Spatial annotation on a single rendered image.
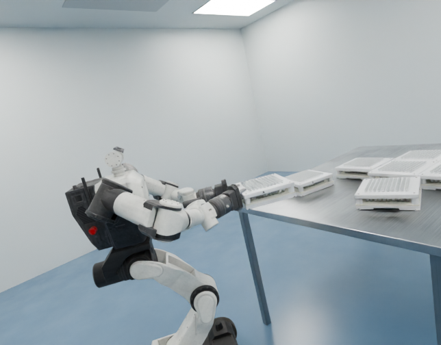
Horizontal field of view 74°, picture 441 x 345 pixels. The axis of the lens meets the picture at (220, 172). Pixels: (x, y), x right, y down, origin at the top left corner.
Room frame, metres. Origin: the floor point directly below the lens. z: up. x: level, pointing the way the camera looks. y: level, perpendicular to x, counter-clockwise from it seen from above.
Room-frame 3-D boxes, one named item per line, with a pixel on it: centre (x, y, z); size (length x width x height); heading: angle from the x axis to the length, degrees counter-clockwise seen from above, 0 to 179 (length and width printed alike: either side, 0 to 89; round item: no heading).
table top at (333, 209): (1.70, -0.95, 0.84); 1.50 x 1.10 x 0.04; 124
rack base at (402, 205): (1.28, -0.74, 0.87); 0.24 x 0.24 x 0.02; 52
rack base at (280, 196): (1.39, -0.18, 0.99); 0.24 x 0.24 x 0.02; 8
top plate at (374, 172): (1.50, -0.95, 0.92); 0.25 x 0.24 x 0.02; 31
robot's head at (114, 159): (1.29, 0.44, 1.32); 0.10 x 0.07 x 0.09; 8
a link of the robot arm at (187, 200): (1.41, 0.16, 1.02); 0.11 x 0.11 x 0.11; 0
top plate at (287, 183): (1.39, -0.18, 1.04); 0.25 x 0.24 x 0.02; 8
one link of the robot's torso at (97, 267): (1.29, 0.53, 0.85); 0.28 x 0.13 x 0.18; 98
